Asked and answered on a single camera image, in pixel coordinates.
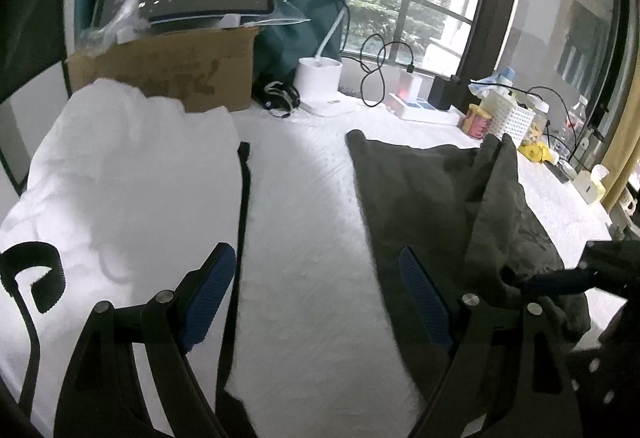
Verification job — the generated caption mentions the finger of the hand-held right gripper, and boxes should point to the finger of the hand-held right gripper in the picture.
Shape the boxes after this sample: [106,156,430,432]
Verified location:
[520,267,600,300]

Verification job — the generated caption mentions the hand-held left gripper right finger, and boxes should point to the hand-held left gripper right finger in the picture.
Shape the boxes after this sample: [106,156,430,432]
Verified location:
[400,247,583,438]

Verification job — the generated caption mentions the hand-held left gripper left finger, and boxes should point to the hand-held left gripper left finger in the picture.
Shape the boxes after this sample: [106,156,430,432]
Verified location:
[52,243,237,438]

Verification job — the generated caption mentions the dark olive shirt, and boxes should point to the dark olive shirt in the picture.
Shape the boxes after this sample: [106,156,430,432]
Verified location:
[345,130,592,399]

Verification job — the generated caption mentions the hanging grey clothes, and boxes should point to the hanging grey clothes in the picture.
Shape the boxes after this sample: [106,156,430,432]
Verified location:
[559,0,612,85]

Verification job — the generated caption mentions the yellow tissue box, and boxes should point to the yellow tissue box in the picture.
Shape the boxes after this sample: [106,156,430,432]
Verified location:
[574,164,609,205]

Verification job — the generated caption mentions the yellow curtain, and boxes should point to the yellow curtain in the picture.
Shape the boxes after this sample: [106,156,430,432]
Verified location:
[599,108,640,215]

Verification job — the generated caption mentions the yellow snack bag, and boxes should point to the yellow snack bag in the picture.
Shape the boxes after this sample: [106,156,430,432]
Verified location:
[517,140,552,165]

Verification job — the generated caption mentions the white padded cloth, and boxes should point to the white padded cloth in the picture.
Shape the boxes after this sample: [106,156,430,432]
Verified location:
[0,78,242,424]

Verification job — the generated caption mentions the clear water bottle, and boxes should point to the clear water bottle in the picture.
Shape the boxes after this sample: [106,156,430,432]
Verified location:
[560,95,589,155]

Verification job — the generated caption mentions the glass snack jar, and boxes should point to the glass snack jar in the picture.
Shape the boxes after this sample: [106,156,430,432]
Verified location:
[530,100,552,144]

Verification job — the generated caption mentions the white plastic basket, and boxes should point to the white plastic basket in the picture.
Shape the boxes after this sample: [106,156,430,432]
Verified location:
[487,93,537,145]

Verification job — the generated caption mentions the red can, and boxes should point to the red can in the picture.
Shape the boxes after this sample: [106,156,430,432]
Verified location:
[465,103,494,140]

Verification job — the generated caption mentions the white power strip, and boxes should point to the white power strip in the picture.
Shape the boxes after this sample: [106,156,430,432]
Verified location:
[389,93,462,125]

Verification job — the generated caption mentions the black charger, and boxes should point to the black charger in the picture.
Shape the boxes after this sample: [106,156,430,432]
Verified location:
[430,75,464,112]

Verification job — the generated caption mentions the white charger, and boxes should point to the white charger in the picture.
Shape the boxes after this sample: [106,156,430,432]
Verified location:
[397,70,427,105]

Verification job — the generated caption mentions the blue cap bottle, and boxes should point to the blue cap bottle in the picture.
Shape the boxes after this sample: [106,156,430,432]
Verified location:
[495,67,517,95]

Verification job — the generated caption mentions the cardboard box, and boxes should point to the cardboard box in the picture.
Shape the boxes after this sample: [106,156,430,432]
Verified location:
[65,24,262,115]

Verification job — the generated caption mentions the white desk lamp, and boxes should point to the white desk lamp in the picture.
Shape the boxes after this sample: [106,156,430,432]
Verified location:
[292,0,439,118]

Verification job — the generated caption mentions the thin black strap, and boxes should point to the thin black strap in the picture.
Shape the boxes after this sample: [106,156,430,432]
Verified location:
[216,142,252,419]

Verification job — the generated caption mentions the black strap loop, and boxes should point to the black strap loop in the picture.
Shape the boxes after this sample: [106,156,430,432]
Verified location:
[0,242,67,399]

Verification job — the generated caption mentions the long black charging cable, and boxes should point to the long black charging cable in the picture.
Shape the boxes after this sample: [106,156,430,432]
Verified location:
[450,75,573,154]

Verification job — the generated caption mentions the coiled black cable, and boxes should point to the coiled black cable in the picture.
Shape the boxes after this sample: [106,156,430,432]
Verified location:
[251,78,302,120]

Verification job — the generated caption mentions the looped black cable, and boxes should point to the looped black cable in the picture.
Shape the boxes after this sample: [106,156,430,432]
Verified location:
[359,34,417,109]

